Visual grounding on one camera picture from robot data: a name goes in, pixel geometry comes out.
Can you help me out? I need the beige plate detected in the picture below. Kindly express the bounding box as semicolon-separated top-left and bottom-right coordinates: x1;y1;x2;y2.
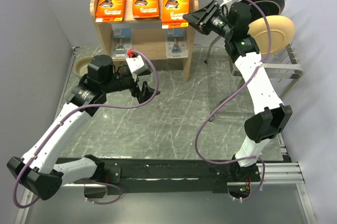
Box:
248;15;295;56

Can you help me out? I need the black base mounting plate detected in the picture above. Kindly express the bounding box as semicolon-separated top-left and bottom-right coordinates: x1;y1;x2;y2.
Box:
39;157;264;201

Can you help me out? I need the aluminium rail frame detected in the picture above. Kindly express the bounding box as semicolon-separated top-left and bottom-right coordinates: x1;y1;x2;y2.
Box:
14;160;317;223

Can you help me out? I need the blue razor blister pack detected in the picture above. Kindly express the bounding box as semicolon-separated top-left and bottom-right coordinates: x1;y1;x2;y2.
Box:
165;28;188;58
111;28;133;59

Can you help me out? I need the beige ceramic bowl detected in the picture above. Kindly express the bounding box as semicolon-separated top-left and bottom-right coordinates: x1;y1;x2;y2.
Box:
73;56;93;76

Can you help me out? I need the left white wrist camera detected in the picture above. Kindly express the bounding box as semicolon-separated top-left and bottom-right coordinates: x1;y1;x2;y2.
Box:
126;49;147;75

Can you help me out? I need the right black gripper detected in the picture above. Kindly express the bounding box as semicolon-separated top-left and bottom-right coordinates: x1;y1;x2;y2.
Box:
182;0;233;39

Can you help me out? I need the metal dish rack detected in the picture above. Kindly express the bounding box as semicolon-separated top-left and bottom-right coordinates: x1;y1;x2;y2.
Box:
204;34;304;124

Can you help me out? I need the wooden two-tier shelf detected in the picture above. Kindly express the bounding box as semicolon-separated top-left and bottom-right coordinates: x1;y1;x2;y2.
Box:
89;0;199;83

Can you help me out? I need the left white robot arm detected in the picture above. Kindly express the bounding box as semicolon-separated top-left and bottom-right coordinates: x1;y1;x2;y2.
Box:
7;49;160;200

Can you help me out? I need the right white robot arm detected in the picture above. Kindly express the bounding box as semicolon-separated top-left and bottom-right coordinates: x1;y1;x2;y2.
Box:
183;1;292;181

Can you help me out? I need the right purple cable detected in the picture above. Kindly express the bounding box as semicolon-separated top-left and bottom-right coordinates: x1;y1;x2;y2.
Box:
194;0;272;201

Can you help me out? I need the hidden orange razor box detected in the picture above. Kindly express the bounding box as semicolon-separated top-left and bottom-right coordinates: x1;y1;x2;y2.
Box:
161;0;190;29

